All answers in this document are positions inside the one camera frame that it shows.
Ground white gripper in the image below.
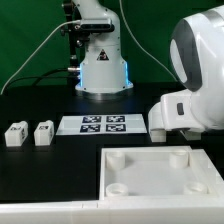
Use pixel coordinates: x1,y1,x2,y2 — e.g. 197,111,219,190
148,90,204,141

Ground white square tabletop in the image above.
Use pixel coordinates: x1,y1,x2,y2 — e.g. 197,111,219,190
99,146,224,200

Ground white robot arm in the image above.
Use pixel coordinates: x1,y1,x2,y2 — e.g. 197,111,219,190
72,0,224,142

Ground white L-shaped fence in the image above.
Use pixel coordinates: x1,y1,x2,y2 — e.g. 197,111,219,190
0,148,224,224

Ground white marker sheet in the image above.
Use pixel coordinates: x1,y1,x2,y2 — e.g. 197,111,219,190
56,114,147,135

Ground black cables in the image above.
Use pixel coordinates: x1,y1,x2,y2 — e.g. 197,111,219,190
3,68,79,91

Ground white cable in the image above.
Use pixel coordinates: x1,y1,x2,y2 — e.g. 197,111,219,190
0,19,83,96

